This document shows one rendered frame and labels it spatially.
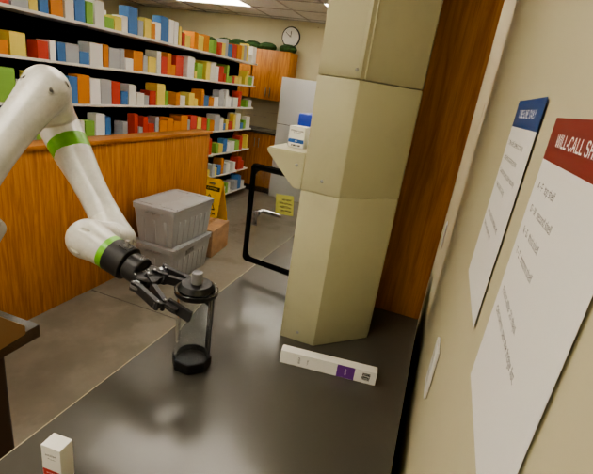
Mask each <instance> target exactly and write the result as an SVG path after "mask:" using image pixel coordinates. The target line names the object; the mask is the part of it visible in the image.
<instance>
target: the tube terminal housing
mask: <svg viewBox="0 0 593 474"><path fill-rule="evenodd" d="M422 96H423V92H422V91H421V90H417V89H411V88H405V87H395V86H389V85H383V84H378V83H372V82H366V81H361V80H354V79H347V78H340V77H333V76H326V75H317V82H316V89H315V95H314V102H313V114H312V121H311V128H310V134H309V141H308V148H307V154H306V161H305V166H304V173H303V180H302V186H301V192H300V199H299V205H298V212H297V219H296V231H295V238H294V244H293V251H292V258H291V264H290V271H289V277H288V283H287V290H286V296H285V303H284V310H283V316H282V323H281V330H280V334H281V335H282V336H284V337H287V338H290V339H293V340H298V341H301V342H304V343H307V344H310V345H312V346H314V345H320V344H327V343H333V342H339V341H345V340H356V339H362V338H366V337H367V335H368V332H369V328H370V324H371V320H372V316H373V311H374V307H375V303H376V299H377V291H378V287H379V282H380V279H381V275H382V270H383V266H384V261H385V258H386V254H387V249H388V245H389V241H390V237H391V233H392V228H393V220H394V217H395V212H396V208H397V204H398V199H399V196H400V191H401V187H402V182H403V179H404V175H405V170H406V166H407V161H408V158H409V150H410V146H411V141H412V138H413V134H414V129H415V125H416V120H417V117H418V112H419V108H420V104H421V99H422Z"/></svg>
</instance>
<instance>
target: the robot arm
mask: <svg viewBox="0 0 593 474"><path fill-rule="evenodd" d="M38 134H40V137H41V139H42V140H43V142H44V144H45V146H46V147H47V149H48V151H49V152H50V153H51V155H52V157H53V158H54V160H55V161H56V164H57V165H58V167H59V168H60V170H61V171H62V173H63V174H64V176H65V177H66V179H67V180H68V182H69V183H70V185H71V187H72V189H73V191H74V192H75V194H76V195H77V197H78V199H79V200H80V202H81V204H82V206H83V208H84V210H85V212H86V215H87V217H88V218H86V219H81V220H78V221H76V222H74V223H73V224H71V225H70V226H69V228H68V229H67V231H66V234H65V244H66V247H67V248H68V250H69V251H70V252H71V253H72V254H73V255H74V256H75V257H77V258H79V259H83V260H86V261H90V262H92V263H94V264H95V265H97V266H99V267H100V268H102V269H104V270H105V271H106V272H107V273H109V274H111V275H112V276H114V277H116V278H118V279H122V278H124V279H126V280H128V281H129V282H131V284H130V287H129V290H130V291H132V292H135V293H136V294H137V295H138V296H139V297H141V298H142V299H143V300H144V301H145V302H146V303H147V304H148V305H149V306H150V307H151V308H153V309H154V310H158V309H159V308H160V310H161V311H164V310H165V309H166V310H168V311H169V312H171V313H172V314H175V315H177V316H179V317H180V318H182V319H183V320H185V321H186V322H190V319H191V317H192V314H193V311H191V310H189V309H188V308H185V307H184V306H183V305H181V304H179V303H178V302H176V301H175V300H173V299H172V298H169V299H167V298H166V297H165V296H164V294H163V293H162V291H161V290H160V289H159V287H158V286H157V285H158V284H162V285H166V284H168V285H171V286H175V285H176V284H177V283H178V282H180V281H182V280H184V279H185V278H187V277H191V276H190V275H188V274H185V273H183V272H181V271H178V270H176V269H174V268H171V267H170V266H168V265H167V264H165V263H163V265H162V267H156V266H153V265H152V263H151V261H150V260H149V259H148V258H146V257H144V256H143V255H141V252H140V250H139V249H138V248H136V243H137V238H136V233H135V232H134V230H133V229H132V227H131V226H130V224H129V223H128V222H127V220H126V219H125V217H124V215H123V214H122V212H121V211H120V208H119V207H118V205H117V203H116V201H115V200H114V198H113V197H112V195H111V193H110V191H109V189H108V187H107V185H106V183H105V180H104V177H103V175H102V172H101V170H100V168H99V166H98V163H97V160H96V158H95V155H94V152H93V150H92V147H91V145H90V144H89V141H88V138H87V135H86V133H85V131H84V129H83V127H82V125H81V122H80V120H79V118H78V117H77V115H76V113H75V110H74V108H73V104H72V88H71V84H70V82H69V80H68V79H67V77H66V76H65V75H64V74H63V73H62V72H61V71H59V70H58V69H56V68H54V67H52V66H48V65H43V64H39V65H34V66H31V67H29V68H27V69H26V70H24V72H23V73H22V75H21V77H20V78H19V80H18V82H17V83H16V85H15V87H14V88H13V90H11V92H10V94H9V95H8V97H7V98H6V100H5V101H4V103H3V104H2V106H1V107H0V185H1V184H2V182H3V180H4V179H5V177H6V176H7V174H8V173H9V172H10V170H11V169H12V168H13V166H14V165H15V163H16V162H17V161H18V159H19V158H20V157H21V155H22V154H23V153H24V151H25V150H26V149H27V147H28V146H29V145H30V144H31V142H32V141H33V140H34V139H35V138H36V137H37V135H38ZM6 231H7V226H6V224H5V223H4V221H2V220H1V219H0V242H1V240H2V238H3V237H4V235H5V233H6ZM164 276H165V279H164V280H163V277H164Z"/></svg>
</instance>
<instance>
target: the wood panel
mask: <svg viewBox="0 0 593 474"><path fill-rule="evenodd" d="M504 1H505V0H443V4H442V9H441V16H440V20H439V24H438V29H437V33H436V38H435V41H434V45H433V50H432V54H431V58H430V62H429V66H428V71H427V75H426V79H425V86H424V89H423V90H422V92H423V96H422V99H421V104H420V108H419V112H418V117H417V120H416V125H415V129H414V134H413V138H412V141H411V146H410V150H409V158H408V161H407V166H406V170H405V175H404V179H403V182H402V187H401V191H400V196H399V199H398V204H397V208H396V212H395V217H394V220H393V228H392V233H391V237H390V241H389V245H388V249H387V254H386V258H385V261H384V266H383V270H382V275H381V279H380V282H379V287H378V291H377V299H376V303H375V307H376V308H382V309H385V310H388V311H391V312H394V313H398V314H401V315H405V316H408V317H411V318H414V319H419V315H420V312H421V308H422V304H423V301H424V298H425V291H426V288H427V284H428V280H429V278H430V274H431V270H432V266H433V263H434V259H435V256H436V253H437V249H438V245H439V242H440V238H441V232H442V229H443V225H444V221H445V218H446V215H447V211H448V208H449V204H450V200H451V196H452V194H453V190H454V186H455V183H456V179H457V173H458V170H459V166H460V162H461V159H462V155H463V151H464V149H465V145H466V141H467V138H468V134H469V131H470V127H471V124H472V120H473V114H474V110H475V107H476V104H477V100H478V96H479V92H480V89H481V86H482V82H483V79H484V75H485V71H486V67H487V65H488V61H489V55H490V51H491V47H492V44H493V41H494V37H495V33H496V30H497V26H498V22H499V20H500V16H501V12H502V9H503V5H504Z"/></svg>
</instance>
